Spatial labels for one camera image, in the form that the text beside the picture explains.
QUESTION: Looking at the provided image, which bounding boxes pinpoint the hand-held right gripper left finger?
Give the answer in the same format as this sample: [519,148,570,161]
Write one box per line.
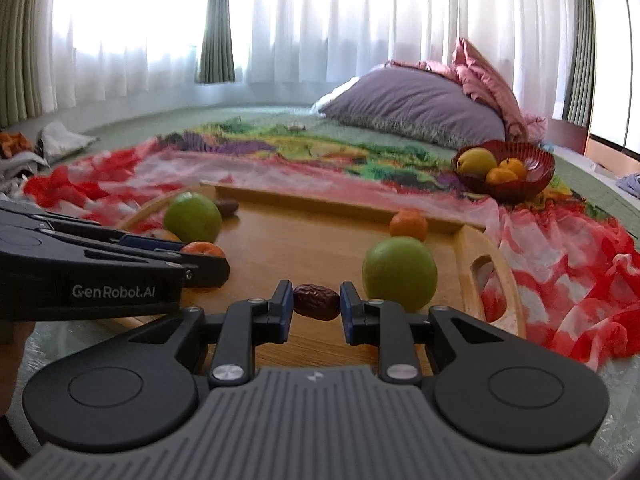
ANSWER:
[107,280,294,388]

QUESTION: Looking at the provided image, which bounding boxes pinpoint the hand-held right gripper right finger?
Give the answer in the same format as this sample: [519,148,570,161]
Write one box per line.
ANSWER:
[339,281,526,386]

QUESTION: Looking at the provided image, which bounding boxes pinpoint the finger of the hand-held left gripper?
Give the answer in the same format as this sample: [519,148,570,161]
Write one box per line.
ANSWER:
[37,212,187,256]
[75,245,232,289]

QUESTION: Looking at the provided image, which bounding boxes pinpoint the small orange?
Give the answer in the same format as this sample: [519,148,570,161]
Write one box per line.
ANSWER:
[486,167,519,186]
[498,158,528,182]
[180,241,227,293]

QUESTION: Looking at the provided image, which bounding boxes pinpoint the wooden serving tray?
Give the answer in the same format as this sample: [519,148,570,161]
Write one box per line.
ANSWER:
[100,180,527,376]

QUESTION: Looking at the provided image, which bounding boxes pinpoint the large green apple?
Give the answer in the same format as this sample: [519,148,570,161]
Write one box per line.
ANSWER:
[362,237,439,313]

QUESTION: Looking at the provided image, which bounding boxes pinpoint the person's left forearm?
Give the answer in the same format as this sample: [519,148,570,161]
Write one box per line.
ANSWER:
[0,321,37,418]

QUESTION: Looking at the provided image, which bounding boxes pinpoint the grey clothes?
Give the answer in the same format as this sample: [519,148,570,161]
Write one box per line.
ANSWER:
[0,152,51,192]

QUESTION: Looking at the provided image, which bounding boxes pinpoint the white crumpled cloth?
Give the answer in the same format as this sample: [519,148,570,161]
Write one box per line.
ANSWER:
[35,121,98,163]

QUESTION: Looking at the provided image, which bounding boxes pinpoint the orange cloth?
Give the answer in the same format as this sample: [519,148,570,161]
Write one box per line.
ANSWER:
[0,132,33,158]

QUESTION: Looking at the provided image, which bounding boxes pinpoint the colourful floral cloth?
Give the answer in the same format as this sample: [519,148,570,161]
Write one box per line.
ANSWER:
[160,117,551,206]

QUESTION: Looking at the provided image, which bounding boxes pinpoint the yellow fruit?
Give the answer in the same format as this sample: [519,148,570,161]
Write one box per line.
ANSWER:
[456,147,499,177]

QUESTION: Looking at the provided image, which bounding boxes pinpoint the purple pillow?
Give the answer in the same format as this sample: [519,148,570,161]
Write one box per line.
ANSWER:
[312,67,507,148]

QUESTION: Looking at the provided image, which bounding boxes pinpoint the red ribbed bowl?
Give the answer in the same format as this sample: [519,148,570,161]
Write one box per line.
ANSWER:
[452,141,557,204]

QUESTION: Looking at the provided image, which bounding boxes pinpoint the red and white scarf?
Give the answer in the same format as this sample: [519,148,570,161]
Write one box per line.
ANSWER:
[22,140,640,366]

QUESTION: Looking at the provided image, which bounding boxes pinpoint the green curtain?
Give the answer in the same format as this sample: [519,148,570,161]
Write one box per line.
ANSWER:
[562,0,598,123]
[196,0,237,85]
[0,0,58,128]

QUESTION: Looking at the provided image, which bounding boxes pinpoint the pink pillow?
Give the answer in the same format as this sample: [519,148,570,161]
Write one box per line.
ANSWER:
[385,37,548,143]

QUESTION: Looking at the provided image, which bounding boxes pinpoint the brown headboard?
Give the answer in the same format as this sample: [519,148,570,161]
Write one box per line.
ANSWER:
[547,117,591,153]

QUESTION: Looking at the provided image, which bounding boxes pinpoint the white snowflake lace cloth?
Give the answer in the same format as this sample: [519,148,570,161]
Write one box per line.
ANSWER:
[20,317,640,461]

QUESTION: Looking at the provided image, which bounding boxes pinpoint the white sheer curtain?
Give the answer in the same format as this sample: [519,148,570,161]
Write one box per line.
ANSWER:
[30,0,591,121]

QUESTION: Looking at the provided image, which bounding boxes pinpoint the white cabinet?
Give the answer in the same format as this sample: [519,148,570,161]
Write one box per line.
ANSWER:
[585,0,640,161]

